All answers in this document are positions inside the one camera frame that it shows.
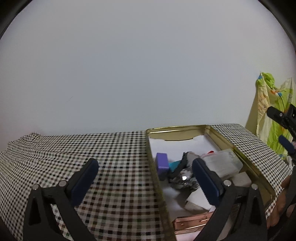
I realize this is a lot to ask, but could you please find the white paper liner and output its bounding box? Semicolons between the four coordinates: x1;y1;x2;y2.
149;134;223;240

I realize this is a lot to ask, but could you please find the purple cube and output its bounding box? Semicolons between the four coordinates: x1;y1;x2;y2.
155;153;169;181

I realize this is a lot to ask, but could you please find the person right hand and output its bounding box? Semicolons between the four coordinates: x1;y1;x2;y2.
266;175;291;229

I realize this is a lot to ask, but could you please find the white power adapter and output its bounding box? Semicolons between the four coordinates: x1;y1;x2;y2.
231;172;252;187

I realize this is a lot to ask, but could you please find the green yellow hanging cloth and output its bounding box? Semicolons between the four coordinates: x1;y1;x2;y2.
249;72;295;156

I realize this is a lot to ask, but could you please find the pink card deck box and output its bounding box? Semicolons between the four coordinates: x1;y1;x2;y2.
172;212;213;235

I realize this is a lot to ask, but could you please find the blue toy brick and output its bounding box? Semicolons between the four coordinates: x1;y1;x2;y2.
169;160;184;173

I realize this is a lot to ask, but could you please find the checkered tablecloth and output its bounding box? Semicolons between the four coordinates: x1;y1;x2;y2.
0;123;293;241

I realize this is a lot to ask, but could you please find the white card box red logo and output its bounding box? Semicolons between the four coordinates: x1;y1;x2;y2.
185;188;212;214

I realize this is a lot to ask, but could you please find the gold metal tin box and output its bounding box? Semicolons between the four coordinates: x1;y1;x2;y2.
145;123;289;240

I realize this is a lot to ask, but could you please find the grey foil packet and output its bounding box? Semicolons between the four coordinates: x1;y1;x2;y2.
166;152;200;191

